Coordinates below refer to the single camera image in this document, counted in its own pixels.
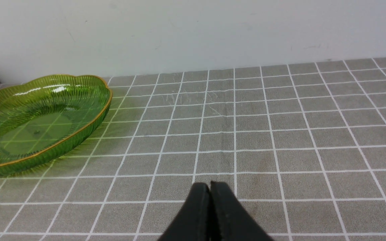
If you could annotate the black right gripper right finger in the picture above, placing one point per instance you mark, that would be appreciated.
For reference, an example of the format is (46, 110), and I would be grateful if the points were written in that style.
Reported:
(234, 222)

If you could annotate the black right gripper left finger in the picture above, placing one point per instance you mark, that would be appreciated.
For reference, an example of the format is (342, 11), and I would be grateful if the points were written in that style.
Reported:
(191, 222)

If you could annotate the grey checked tablecloth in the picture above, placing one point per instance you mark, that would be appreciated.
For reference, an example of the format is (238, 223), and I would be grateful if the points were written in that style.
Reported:
(303, 146)

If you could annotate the green glass plate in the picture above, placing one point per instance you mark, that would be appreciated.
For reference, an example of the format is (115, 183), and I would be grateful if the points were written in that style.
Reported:
(48, 117)

